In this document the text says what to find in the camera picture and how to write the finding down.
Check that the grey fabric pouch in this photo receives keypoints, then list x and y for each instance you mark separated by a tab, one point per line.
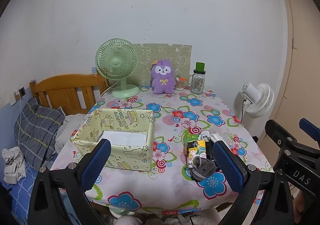
201	168

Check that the yellow patterned storage box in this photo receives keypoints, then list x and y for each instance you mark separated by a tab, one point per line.
130	132

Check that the wall socket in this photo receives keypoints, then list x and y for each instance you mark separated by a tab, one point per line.
22	92

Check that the toothpick jar orange lid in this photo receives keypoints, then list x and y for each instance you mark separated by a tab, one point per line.
181	82

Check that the purple plush toy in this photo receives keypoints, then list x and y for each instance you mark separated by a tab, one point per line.
163	78

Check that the white standing fan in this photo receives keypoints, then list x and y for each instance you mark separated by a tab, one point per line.
253	102

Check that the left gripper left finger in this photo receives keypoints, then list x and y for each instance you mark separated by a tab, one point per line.
46	205

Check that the glass jar green lid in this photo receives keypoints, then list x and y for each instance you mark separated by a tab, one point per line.
196	80

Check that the beige door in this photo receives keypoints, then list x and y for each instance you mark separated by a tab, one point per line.
298	96

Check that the crumpled white cloth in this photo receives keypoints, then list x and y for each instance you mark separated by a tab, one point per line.
14	165

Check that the yellow cartoon snack box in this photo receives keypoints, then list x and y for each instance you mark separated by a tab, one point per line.
195	148

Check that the green tissue pack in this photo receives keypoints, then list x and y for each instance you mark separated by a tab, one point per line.
190	137

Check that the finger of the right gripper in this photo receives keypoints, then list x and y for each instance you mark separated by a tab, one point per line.
311	133
280	137

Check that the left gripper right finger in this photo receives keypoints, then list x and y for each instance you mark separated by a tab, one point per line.
246	180

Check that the grey plaid pillow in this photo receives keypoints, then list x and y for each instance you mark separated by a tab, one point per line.
35	132

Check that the green patterned cardboard panel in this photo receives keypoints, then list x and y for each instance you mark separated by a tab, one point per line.
178	54

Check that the green desk fan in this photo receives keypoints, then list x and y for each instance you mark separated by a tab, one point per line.
116	60

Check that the floral tablecloth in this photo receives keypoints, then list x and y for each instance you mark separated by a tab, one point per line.
167	188

